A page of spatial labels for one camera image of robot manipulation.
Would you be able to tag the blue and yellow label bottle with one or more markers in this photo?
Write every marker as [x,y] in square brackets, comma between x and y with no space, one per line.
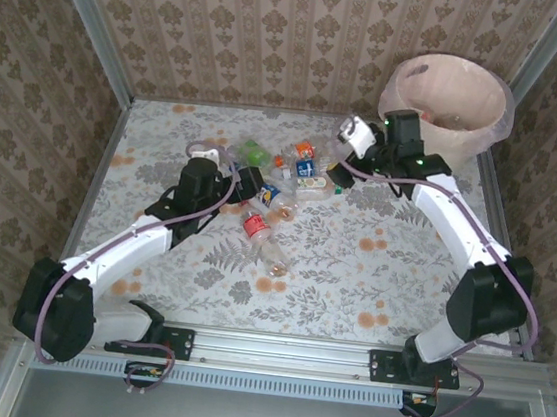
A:
[267,194]

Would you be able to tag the red label clear bottle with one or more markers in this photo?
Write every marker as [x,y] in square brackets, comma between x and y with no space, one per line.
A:
[255,226]

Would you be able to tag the orange cap clear bottle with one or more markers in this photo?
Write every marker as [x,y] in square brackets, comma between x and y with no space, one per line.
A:
[279,160]

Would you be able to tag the orange label bottle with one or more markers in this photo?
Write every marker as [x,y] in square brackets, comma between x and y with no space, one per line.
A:
[304,149]

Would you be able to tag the blue label bottle white cap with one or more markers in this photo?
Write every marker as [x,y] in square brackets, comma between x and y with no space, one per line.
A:
[305,168]

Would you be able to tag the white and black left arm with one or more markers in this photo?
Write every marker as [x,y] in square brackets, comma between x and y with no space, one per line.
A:
[117,250]

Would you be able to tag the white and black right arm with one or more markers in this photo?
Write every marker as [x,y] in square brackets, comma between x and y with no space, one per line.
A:
[449,213]

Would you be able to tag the beige round bin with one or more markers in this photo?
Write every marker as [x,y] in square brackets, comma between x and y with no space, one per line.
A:
[453,87]

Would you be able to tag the green label bottle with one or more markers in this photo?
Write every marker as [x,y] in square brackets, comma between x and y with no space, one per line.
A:
[252,151]

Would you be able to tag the floral patterned table cover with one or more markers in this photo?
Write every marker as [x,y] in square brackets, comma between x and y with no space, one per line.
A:
[350,287]

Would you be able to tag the aluminium side rail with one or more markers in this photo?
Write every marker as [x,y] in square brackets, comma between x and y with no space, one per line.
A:
[501,219]
[100,173]

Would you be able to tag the aluminium frame post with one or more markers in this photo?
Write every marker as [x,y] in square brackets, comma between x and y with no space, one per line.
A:
[97,27]
[546,48]

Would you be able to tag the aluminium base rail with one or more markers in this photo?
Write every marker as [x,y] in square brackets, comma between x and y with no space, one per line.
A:
[282,355]

